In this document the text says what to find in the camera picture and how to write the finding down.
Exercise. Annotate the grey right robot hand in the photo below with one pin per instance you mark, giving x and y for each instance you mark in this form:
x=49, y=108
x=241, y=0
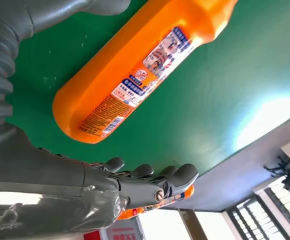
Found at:
x=35, y=185

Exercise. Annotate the red and white sign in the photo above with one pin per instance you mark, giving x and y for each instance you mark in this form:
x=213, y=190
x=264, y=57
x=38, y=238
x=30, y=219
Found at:
x=125, y=233

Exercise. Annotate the brown wooden post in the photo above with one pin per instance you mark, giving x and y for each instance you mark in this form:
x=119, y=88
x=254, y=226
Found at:
x=193, y=228

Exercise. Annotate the dark framed window grille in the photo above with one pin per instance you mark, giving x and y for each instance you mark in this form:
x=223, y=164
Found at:
x=254, y=220
x=288, y=202

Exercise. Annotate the black stand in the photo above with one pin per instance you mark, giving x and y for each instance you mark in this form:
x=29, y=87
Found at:
x=281, y=167

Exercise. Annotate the orange bottle with printed label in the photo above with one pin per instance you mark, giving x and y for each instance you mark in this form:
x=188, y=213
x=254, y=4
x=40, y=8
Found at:
x=185, y=193

